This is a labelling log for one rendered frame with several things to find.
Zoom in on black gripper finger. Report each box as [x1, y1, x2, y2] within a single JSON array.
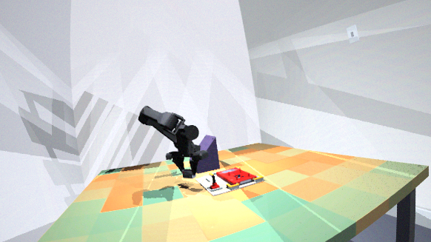
[[189, 160, 200, 175], [172, 158, 185, 172]]

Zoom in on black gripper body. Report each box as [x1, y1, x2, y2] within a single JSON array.
[[166, 139, 209, 161]]

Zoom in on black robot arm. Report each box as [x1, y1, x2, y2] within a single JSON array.
[[138, 106, 201, 153]]

